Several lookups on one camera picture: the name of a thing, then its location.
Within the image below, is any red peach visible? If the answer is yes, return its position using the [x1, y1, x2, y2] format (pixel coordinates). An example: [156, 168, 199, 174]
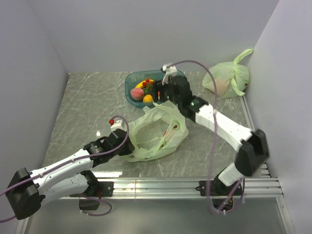
[130, 88, 145, 101]

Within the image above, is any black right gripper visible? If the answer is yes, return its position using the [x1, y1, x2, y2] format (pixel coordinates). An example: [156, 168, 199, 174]
[149, 79, 181, 107]

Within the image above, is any aluminium mounting rail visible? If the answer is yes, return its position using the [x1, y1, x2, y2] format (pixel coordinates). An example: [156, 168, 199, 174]
[59, 177, 285, 200]

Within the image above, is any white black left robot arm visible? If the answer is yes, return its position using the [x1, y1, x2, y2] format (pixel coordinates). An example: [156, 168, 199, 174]
[4, 129, 134, 220]

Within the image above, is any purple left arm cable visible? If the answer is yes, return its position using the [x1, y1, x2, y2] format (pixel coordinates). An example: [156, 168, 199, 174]
[0, 115, 130, 223]

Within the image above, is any tied green plastic bag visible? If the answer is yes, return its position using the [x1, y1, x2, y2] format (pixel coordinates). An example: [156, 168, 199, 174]
[202, 49, 253, 98]

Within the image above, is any teal transparent plastic basin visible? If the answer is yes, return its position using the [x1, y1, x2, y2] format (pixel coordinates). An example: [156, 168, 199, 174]
[124, 68, 188, 109]

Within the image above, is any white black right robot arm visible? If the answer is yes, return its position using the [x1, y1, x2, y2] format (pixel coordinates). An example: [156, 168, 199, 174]
[152, 76, 269, 195]

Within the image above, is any orange yellow mango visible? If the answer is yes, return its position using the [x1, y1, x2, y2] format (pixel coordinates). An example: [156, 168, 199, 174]
[142, 95, 153, 103]

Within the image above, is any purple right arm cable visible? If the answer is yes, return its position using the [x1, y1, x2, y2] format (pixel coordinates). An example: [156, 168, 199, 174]
[168, 60, 246, 215]

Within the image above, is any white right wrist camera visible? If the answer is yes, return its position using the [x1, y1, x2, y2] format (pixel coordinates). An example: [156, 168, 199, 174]
[161, 64, 177, 85]

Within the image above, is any green plastic bag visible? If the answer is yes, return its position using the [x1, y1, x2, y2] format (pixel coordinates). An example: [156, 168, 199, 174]
[124, 101, 189, 162]
[202, 49, 253, 98]

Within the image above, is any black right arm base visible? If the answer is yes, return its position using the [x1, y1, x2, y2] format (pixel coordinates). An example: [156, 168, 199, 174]
[209, 179, 245, 214]

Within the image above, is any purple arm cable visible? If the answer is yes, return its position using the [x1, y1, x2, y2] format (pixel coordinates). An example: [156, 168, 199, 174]
[0, 115, 130, 223]
[168, 60, 246, 215]

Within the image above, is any yellow banana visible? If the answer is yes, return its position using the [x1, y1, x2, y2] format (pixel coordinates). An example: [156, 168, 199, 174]
[136, 78, 154, 89]

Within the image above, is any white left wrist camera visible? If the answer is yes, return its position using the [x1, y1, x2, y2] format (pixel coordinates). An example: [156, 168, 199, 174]
[109, 119, 126, 132]

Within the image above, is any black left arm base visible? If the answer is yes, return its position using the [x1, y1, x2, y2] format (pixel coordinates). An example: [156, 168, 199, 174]
[78, 181, 114, 216]

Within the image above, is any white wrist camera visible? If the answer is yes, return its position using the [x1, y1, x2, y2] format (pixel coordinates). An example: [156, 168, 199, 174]
[161, 64, 177, 85]
[109, 119, 126, 132]

